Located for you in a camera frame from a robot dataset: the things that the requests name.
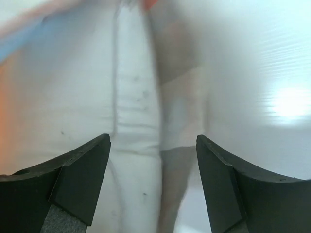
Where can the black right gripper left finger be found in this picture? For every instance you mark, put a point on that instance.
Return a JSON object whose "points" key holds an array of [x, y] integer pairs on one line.
{"points": [[56, 196]]}

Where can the white pillow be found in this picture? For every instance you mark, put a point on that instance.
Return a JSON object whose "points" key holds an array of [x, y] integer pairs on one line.
{"points": [[71, 70]]}

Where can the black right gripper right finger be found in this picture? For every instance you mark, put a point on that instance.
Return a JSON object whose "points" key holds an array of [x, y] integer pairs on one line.
{"points": [[244, 198]]}

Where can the orange grey checked pillowcase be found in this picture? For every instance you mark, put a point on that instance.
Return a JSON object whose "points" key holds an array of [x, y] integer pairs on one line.
{"points": [[178, 73]]}

